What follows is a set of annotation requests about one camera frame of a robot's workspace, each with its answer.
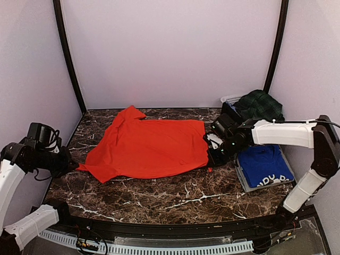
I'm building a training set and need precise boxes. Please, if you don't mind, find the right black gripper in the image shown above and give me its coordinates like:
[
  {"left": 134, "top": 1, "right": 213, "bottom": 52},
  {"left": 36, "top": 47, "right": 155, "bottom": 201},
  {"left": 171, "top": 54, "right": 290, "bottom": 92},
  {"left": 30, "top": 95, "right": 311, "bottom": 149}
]
[{"left": 206, "top": 135, "right": 243, "bottom": 167}]

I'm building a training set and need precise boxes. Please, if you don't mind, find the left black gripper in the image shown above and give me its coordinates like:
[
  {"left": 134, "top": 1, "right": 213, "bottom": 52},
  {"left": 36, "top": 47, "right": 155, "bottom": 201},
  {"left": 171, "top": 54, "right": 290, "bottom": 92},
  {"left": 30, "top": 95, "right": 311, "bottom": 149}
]
[{"left": 31, "top": 146, "right": 79, "bottom": 178}]

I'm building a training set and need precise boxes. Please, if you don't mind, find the red t-shirt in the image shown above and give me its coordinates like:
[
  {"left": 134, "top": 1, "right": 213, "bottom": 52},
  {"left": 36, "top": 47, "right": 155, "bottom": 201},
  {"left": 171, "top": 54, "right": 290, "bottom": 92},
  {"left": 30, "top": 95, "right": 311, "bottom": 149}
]
[{"left": 77, "top": 106, "right": 208, "bottom": 183}]

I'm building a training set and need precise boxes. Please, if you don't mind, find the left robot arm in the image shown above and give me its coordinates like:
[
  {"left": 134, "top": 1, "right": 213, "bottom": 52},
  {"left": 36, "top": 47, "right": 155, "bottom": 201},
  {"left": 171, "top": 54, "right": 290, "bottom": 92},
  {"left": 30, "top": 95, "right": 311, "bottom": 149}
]
[{"left": 1, "top": 142, "right": 79, "bottom": 254}]

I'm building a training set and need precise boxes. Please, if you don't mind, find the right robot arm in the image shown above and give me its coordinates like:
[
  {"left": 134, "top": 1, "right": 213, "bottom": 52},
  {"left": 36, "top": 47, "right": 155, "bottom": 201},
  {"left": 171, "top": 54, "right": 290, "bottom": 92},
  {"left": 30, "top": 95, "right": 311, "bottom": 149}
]
[{"left": 204, "top": 114, "right": 339, "bottom": 231}]

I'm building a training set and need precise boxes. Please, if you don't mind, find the white laundry basket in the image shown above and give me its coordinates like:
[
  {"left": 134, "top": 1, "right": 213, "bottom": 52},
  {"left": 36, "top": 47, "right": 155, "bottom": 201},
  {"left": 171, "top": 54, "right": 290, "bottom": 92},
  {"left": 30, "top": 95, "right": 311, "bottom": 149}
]
[{"left": 220, "top": 95, "right": 242, "bottom": 105}]

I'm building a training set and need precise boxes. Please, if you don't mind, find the grey folded garment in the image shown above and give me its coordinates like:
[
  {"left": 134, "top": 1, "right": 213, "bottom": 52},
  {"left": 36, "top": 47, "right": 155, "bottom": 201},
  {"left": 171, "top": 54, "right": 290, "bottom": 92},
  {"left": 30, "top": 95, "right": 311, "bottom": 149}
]
[{"left": 232, "top": 144, "right": 296, "bottom": 193}]

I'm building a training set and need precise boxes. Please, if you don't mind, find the blue printed t-shirt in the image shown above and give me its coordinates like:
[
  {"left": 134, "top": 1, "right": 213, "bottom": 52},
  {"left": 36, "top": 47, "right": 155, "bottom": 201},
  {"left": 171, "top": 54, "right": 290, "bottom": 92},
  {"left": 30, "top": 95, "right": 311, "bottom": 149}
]
[{"left": 237, "top": 144, "right": 295, "bottom": 188}]

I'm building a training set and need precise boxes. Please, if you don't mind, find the black garment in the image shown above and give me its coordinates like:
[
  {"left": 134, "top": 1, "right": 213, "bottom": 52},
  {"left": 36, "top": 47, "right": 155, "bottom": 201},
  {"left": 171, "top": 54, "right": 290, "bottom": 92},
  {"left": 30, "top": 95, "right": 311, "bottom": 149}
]
[{"left": 221, "top": 101, "right": 243, "bottom": 124}]

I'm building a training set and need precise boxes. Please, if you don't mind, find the dark green plaid garment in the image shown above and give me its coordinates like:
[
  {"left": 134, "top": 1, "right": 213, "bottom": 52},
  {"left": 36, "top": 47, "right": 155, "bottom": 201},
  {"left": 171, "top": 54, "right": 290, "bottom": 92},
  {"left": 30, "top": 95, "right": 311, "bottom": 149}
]
[{"left": 233, "top": 90, "right": 285, "bottom": 122}]

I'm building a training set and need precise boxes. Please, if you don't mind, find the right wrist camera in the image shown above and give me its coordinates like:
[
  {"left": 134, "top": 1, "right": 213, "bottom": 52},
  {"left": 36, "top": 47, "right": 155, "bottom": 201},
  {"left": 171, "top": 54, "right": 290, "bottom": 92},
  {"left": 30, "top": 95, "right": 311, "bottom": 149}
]
[{"left": 210, "top": 113, "right": 238, "bottom": 137}]

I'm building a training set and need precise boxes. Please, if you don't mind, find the black front rail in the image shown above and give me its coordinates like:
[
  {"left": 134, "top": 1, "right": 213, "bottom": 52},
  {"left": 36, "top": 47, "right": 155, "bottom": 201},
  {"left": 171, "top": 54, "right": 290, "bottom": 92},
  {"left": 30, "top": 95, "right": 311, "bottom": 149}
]
[{"left": 50, "top": 215, "right": 298, "bottom": 240}]

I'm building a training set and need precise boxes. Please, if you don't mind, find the white slotted cable duct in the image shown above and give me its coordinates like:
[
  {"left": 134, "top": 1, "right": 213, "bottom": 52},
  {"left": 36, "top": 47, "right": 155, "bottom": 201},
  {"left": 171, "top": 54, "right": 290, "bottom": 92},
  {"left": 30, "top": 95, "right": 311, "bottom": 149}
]
[{"left": 39, "top": 229, "right": 254, "bottom": 255}]

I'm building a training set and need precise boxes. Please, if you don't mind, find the left black frame post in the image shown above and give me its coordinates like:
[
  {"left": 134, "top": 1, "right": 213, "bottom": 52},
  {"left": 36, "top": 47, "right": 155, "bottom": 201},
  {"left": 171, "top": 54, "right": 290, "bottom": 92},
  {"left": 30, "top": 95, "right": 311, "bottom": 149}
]
[{"left": 53, "top": 0, "right": 87, "bottom": 115}]

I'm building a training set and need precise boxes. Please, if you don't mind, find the black frame post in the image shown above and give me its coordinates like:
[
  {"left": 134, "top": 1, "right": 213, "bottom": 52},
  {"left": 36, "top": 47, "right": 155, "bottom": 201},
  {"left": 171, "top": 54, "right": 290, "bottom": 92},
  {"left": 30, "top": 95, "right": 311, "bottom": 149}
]
[
  {"left": 263, "top": 0, "right": 289, "bottom": 94},
  {"left": 53, "top": 0, "right": 87, "bottom": 115}
]

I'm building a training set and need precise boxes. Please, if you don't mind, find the right black frame post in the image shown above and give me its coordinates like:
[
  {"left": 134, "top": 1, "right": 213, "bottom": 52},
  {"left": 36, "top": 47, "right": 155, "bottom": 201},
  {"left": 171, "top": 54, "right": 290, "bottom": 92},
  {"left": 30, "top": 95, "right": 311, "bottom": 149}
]
[{"left": 263, "top": 0, "right": 289, "bottom": 94}]

